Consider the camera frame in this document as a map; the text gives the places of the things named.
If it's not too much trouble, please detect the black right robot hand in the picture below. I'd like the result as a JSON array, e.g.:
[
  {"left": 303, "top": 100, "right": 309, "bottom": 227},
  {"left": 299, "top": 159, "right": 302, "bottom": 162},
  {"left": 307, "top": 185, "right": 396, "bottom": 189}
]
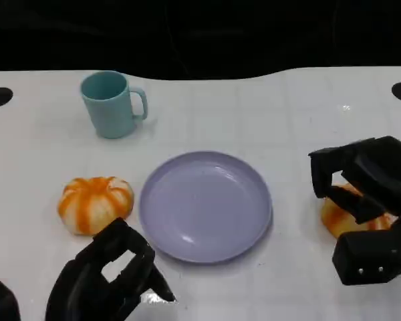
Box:
[{"left": 308, "top": 135, "right": 401, "bottom": 235}]

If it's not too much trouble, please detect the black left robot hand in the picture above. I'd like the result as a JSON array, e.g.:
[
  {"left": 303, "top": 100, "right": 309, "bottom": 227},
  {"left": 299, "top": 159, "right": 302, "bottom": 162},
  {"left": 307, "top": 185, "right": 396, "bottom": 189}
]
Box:
[{"left": 45, "top": 217, "right": 177, "bottom": 321}]

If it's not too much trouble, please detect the orange and white bread roll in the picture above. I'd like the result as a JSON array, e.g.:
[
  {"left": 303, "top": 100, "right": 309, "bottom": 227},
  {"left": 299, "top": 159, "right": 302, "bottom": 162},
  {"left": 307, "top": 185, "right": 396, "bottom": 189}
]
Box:
[
  {"left": 321, "top": 183, "right": 397, "bottom": 239},
  {"left": 57, "top": 176, "right": 134, "bottom": 237}
]

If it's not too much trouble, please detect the lilac plate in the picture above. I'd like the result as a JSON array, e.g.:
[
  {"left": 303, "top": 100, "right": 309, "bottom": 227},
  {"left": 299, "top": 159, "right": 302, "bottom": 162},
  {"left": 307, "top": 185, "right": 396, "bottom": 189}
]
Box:
[{"left": 139, "top": 150, "right": 273, "bottom": 265}]

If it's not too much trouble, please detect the pale green mug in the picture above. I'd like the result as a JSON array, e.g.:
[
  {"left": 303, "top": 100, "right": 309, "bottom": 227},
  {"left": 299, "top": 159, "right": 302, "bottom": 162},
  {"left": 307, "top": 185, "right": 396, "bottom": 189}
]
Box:
[{"left": 80, "top": 70, "right": 149, "bottom": 140}]

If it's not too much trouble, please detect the black backdrop cloth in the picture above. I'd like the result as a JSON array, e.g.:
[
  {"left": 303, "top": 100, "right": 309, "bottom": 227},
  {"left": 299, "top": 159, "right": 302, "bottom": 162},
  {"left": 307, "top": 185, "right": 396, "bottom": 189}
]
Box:
[{"left": 0, "top": 0, "right": 401, "bottom": 81}]

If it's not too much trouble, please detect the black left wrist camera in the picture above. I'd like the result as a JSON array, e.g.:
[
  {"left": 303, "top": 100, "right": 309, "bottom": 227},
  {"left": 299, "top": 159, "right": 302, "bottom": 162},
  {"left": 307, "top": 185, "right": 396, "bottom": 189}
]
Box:
[{"left": 0, "top": 274, "right": 21, "bottom": 321}]

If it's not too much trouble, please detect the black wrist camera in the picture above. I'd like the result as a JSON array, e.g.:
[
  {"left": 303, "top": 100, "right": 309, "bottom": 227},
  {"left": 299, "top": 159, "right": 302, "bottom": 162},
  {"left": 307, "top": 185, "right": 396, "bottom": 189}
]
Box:
[
  {"left": 331, "top": 229, "right": 401, "bottom": 286},
  {"left": 0, "top": 274, "right": 21, "bottom": 321}
]

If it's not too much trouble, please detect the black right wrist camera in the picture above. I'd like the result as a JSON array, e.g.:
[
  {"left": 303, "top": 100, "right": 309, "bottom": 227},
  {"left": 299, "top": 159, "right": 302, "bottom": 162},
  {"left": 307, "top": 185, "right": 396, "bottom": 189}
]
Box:
[{"left": 331, "top": 229, "right": 401, "bottom": 286}]

